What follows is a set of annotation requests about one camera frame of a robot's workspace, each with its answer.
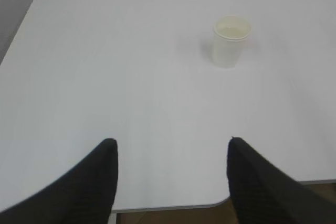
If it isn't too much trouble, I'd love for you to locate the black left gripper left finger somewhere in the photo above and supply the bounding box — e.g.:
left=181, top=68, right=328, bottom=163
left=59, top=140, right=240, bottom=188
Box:
left=1, top=138, right=118, bottom=223

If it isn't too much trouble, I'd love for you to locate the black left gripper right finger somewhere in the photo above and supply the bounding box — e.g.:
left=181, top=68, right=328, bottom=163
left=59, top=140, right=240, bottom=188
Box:
left=227, top=137, right=335, bottom=223

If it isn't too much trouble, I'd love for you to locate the white paper cup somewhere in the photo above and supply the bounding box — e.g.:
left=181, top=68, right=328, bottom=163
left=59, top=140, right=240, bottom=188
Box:
left=212, top=16, right=251, bottom=68

